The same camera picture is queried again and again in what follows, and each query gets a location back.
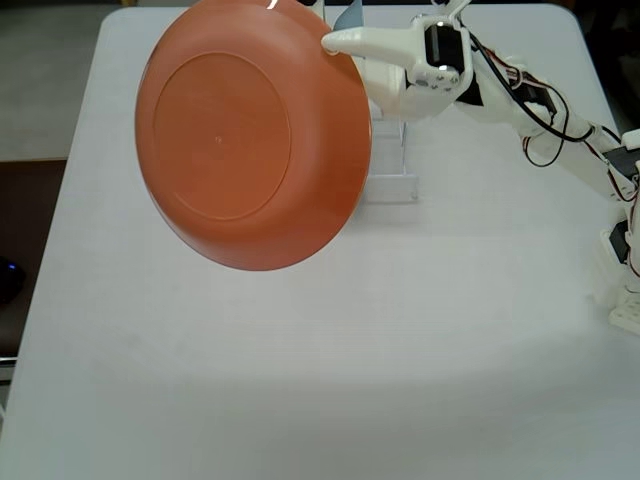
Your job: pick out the white metal bar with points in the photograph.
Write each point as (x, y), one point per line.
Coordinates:
(7, 370)

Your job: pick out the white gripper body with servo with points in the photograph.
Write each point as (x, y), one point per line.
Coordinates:
(411, 95)

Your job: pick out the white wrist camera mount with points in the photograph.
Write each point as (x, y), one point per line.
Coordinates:
(457, 7)

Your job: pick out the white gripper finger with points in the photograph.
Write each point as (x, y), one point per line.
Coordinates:
(375, 44)
(387, 87)

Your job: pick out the orange plate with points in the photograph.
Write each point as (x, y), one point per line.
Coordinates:
(225, 140)

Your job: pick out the light blue plate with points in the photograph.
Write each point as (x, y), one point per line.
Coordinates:
(350, 17)

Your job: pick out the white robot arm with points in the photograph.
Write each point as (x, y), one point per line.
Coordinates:
(580, 160)

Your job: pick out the black rounded object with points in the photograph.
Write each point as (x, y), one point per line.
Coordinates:
(10, 280)

